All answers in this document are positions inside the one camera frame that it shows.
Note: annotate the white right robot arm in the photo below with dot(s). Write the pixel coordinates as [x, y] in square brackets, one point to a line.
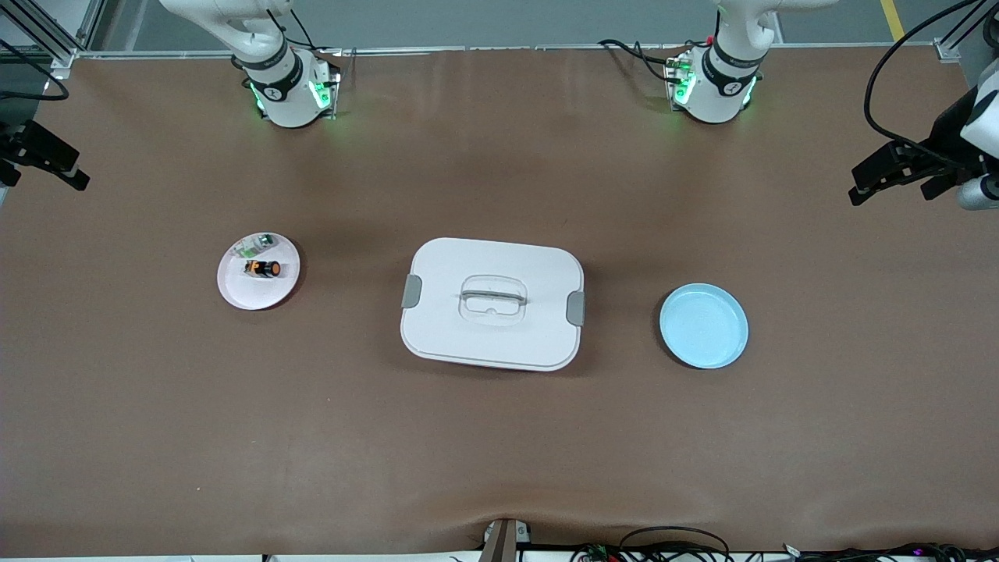
[285, 101]

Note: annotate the orange push-button switch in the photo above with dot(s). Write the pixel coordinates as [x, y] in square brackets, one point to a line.
[269, 269]

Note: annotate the white green switch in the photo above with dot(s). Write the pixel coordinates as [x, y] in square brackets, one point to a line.
[254, 248]

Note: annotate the metal table edge bracket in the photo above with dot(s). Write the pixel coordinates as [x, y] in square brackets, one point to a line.
[499, 542]

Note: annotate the white lidded storage box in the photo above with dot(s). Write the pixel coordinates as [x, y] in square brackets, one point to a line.
[468, 336]

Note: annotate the grey box latch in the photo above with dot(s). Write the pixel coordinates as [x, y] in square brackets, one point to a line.
[411, 291]
[576, 308]

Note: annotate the aluminium frame post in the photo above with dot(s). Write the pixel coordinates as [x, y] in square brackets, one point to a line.
[948, 48]
[61, 58]

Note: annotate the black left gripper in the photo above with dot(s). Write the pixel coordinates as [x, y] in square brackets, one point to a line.
[946, 131]

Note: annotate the blue round plate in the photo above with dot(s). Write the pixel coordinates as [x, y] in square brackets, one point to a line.
[702, 328]

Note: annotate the pink round plate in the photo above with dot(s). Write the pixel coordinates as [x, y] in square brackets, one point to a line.
[261, 293]

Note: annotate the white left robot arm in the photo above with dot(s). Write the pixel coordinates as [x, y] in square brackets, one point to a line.
[722, 86]

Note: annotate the aluminium table edge rail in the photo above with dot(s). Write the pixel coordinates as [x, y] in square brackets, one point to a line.
[468, 48]

